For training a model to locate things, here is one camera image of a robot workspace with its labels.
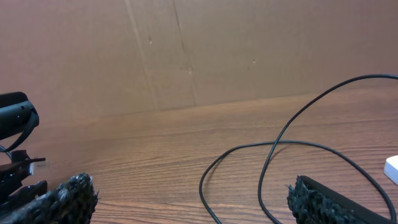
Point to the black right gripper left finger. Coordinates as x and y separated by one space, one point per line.
73 202

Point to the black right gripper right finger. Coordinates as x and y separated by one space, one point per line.
313 203

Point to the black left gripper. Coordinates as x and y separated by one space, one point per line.
13 194

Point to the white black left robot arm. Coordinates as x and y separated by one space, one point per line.
18 116

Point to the white power strip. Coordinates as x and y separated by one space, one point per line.
391 168

